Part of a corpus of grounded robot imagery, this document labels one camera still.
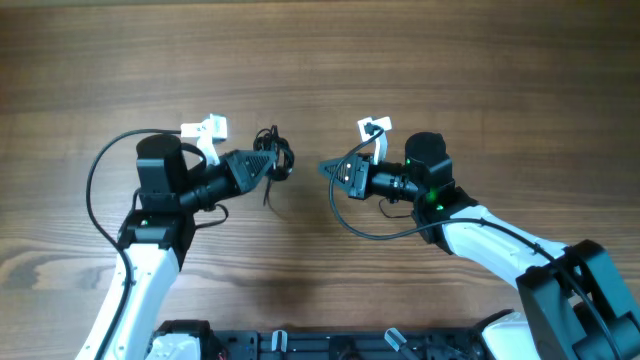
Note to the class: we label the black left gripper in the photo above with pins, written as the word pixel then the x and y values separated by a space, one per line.
pixel 233 165

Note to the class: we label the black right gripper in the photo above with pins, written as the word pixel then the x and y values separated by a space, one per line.
pixel 358 183

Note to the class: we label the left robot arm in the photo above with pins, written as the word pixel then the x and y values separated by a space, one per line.
pixel 157 233

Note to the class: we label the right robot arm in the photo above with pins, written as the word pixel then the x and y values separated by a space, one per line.
pixel 575 302

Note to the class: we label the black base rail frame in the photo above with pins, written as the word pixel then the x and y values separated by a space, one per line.
pixel 429 344

